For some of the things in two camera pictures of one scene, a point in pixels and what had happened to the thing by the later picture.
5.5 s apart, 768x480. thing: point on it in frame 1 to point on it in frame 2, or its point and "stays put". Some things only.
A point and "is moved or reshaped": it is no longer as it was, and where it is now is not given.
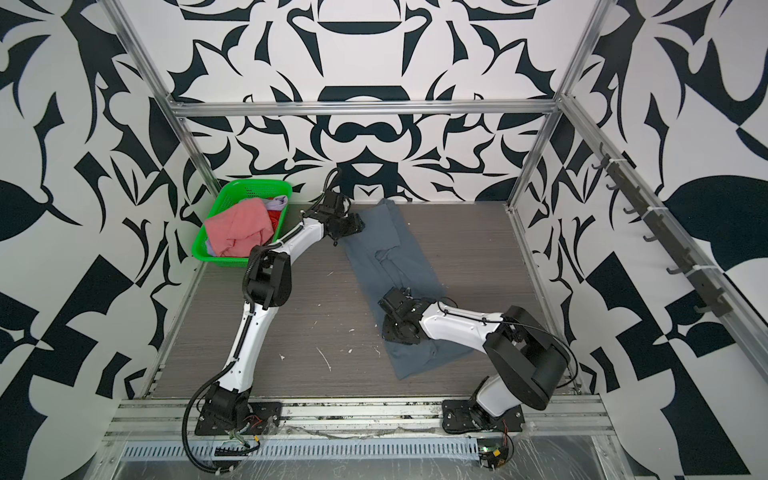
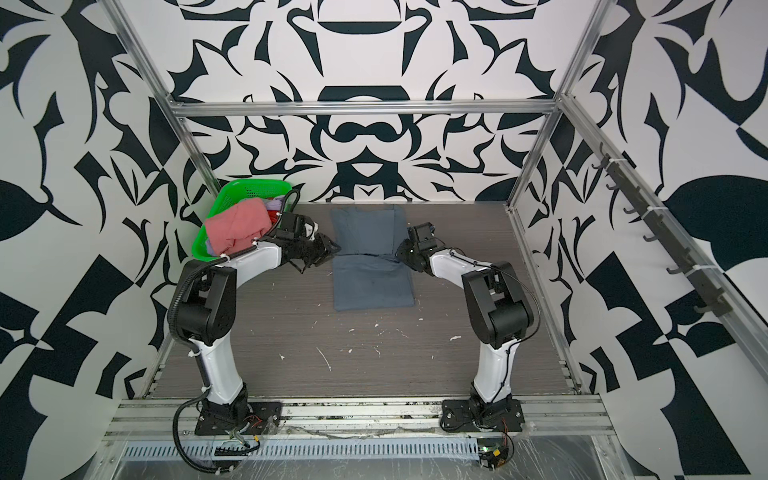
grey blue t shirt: [390, 254] is moved or reshaped
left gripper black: [358, 225] to [327, 250]
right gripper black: [387, 332] to [402, 252]
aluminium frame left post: [158, 86] stays put
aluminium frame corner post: [596, 23] stays put
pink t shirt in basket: [234, 232] stays put
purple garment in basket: [276, 203] stays put
